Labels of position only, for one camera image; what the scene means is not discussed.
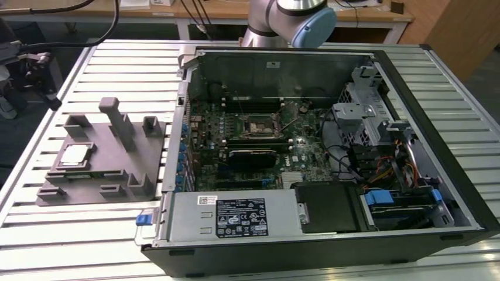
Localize black wire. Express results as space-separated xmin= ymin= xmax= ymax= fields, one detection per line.
xmin=322 ymin=143 xmax=360 ymax=181

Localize green RAM stick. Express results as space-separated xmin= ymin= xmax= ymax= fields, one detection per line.
xmin=64 ymin=172 xmax=106 ymax=180

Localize green motherboard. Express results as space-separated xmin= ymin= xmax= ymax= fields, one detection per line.
xmin=186 ymin=99 xmax=344 ymax=191

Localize black open PC case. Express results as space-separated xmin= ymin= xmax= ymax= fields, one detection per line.
xmin=134 ymin=45 xmax=500 ymax=279

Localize grey metal drive cage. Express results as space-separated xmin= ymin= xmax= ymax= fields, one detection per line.
xmin=330 ymin=66 xmax=394 ymax=147

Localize silver chipset heatsink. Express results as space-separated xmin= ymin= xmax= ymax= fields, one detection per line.
xmin=281 ymin=172 xmax=304 ymax=188

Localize black RAM slot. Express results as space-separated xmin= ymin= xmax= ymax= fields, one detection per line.
xmin=225 ymin=137 xmax=293 ymax=145
xmin=221 ymin=97 xmax=285 ymax=106
xmin=221 ymin=105 xmax=285 ymax=114
xmin=225 ymin=144 xmax=292 ymax=152

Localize orange wire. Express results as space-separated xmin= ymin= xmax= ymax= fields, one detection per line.
xmin=361 ymin=156 xmax=393 ymax=188

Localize wooden cabinet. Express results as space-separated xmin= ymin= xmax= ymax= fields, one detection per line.
xmin=400 ymin=0 xmax=500 ymax=80

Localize CPU socket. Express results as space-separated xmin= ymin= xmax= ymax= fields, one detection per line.
xmin=241 ymin=114 xmax=282 ymax=139

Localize metal socket cover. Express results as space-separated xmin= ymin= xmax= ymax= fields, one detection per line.
xmin=276 ymin=100 xmax=302 ymax=130

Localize blue disk carrier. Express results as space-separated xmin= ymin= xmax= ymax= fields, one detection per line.
xmin=364 ymin=190 xmax=393 ymax=206

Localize black plastic shroud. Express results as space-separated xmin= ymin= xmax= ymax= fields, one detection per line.
xmin=292 ymin=181 xmax=370 ymax=234

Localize grey parts rack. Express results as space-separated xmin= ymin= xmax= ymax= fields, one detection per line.
xmin=34 ymin=97 xmax=168 ymax=207

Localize white chair foot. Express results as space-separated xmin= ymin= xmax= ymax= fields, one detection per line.
xmin=0 ymin=95 xmax=20 ymax=119

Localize silver CPU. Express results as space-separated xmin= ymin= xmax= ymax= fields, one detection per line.
xmin=58 ymin=145 xmax=93 ymax=165

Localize silver power supply unit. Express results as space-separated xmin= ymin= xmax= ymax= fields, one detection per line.
xmin=165 ymin=189 xmax=305 ymax=244

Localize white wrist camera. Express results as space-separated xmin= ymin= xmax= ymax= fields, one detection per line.
xmin=0 ymin=42 xmax=30 ymax=64

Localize black graphics card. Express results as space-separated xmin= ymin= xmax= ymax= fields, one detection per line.
xmin=228 ymin=148 xmax=278 ymax=170

